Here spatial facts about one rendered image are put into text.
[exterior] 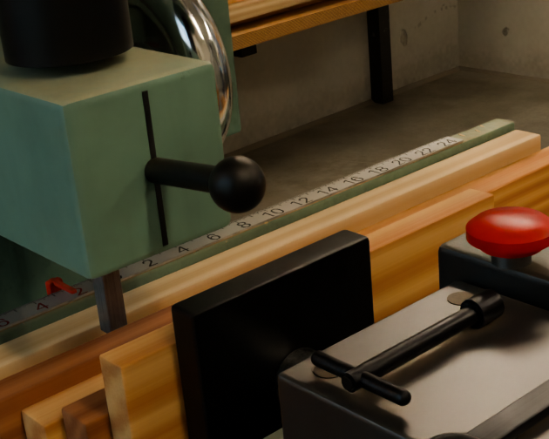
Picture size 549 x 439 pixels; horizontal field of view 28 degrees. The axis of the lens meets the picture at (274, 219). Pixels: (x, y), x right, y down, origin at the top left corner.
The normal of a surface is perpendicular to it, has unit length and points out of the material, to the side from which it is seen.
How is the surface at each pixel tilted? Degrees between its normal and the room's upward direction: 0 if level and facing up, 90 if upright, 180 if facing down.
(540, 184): 90
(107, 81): 0
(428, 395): 0
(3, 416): 90
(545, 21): 90
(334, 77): 90
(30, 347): 0
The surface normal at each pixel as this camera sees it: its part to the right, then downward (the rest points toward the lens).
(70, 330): -0.09, -0.92
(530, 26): -0.72, 0.32
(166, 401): 0.66, 0.22
